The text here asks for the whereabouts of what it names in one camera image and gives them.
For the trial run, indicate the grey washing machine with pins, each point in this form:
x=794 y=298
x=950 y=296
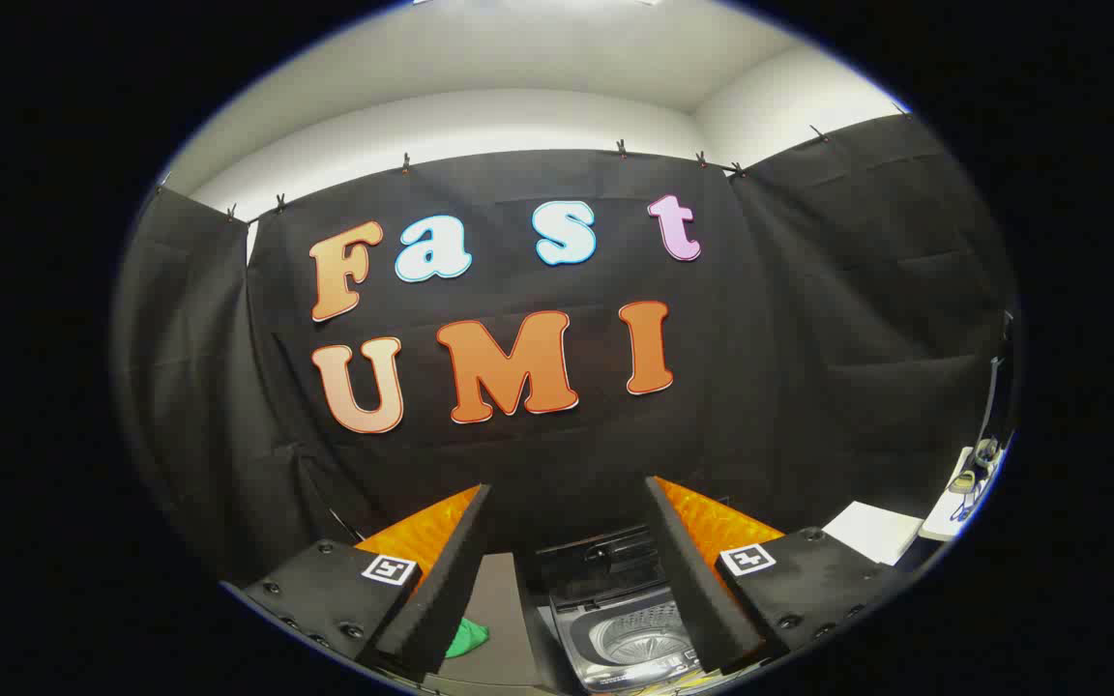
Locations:
x=634 y=638

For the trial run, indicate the dark transparent washing machine lid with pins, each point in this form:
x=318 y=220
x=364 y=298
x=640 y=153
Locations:
x=605 y=565

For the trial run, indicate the row of black clips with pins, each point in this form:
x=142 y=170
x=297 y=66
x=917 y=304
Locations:
x=406 y=162

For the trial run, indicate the green polo shirt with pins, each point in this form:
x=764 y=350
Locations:
x=468 y=638

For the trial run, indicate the grey low table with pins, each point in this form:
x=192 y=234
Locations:
x=499 y=619

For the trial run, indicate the white paper sheet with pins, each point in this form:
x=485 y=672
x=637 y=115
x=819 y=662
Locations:
x=871 y=532

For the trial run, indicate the white desk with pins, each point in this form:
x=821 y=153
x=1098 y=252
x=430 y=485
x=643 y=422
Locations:
x=949 y=517

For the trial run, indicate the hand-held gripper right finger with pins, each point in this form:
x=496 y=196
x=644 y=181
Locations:
x=688 y=580

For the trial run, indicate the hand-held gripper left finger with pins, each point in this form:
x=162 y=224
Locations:
x=455 y=580

